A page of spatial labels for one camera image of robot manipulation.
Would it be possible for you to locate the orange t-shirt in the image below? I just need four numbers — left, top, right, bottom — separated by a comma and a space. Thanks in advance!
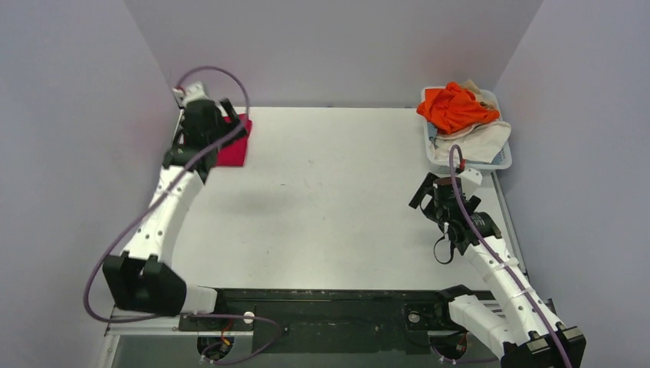
416, 82, 501, 135

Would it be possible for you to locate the red t-shirt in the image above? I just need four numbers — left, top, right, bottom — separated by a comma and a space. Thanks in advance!
214, 114, 253, 167

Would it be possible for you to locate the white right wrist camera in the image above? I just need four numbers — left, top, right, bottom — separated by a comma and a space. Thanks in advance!
457, 168, 483, 199

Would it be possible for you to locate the white plastic laundry basket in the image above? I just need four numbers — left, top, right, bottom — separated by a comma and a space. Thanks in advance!
421, 86, 513, 177

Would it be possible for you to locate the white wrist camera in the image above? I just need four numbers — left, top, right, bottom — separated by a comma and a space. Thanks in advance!
457, 168, 483, 199
172, 81, 210, 108

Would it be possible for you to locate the cream white t-shirt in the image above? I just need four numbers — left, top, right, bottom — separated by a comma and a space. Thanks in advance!
428, 79, 512, 165

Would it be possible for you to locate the light blue garment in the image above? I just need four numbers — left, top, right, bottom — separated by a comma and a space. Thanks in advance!
425, 122, 438, 144

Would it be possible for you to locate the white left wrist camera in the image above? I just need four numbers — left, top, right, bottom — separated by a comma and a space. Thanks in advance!
172, 81, 210, 108

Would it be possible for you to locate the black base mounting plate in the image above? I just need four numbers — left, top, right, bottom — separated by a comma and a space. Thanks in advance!
179, 289, 464, 354

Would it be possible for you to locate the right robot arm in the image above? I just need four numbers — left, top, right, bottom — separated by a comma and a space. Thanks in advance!
409, 169, 586, 367

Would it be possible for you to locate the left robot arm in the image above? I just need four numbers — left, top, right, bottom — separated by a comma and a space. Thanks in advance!
102, 99, 248, 330

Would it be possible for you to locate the aluminium rail frame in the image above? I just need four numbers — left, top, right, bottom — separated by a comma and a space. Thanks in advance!
99, 297, 570, 368

